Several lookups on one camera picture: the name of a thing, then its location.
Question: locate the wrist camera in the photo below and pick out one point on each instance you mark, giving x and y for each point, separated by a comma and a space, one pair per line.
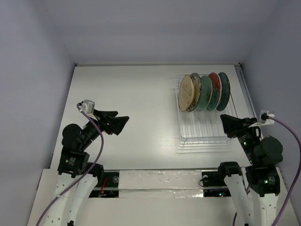
87, 106
265, 118

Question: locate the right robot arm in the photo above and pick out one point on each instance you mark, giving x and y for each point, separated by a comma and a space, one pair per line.
254, 192

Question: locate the blue floral white plate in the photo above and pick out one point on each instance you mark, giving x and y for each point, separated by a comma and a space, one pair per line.
195, 77

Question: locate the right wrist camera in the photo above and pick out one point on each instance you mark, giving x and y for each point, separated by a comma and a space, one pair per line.
265, 118

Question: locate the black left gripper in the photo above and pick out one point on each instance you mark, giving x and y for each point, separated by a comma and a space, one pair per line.
108, 121

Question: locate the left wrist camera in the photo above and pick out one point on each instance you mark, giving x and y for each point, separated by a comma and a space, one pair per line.
87, 106

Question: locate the white wire dish rack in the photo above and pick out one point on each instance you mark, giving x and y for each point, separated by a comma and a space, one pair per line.
202, 127

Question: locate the light green plate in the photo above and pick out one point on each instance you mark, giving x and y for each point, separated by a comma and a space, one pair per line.
205, 94

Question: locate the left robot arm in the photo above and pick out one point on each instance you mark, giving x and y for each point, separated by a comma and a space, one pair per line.
77, 177

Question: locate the dark teal plate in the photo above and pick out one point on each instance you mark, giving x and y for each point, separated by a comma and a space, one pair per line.
225, 93

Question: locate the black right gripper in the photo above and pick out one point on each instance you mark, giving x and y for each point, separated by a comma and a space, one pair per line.
241, 127

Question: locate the white foam block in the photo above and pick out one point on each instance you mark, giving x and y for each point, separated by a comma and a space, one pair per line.
160, 184

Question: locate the beige bird plate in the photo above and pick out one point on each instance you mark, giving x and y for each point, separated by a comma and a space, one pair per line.
186, 93

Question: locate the red teal flower plate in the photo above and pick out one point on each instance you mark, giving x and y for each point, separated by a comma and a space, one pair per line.
216, 91

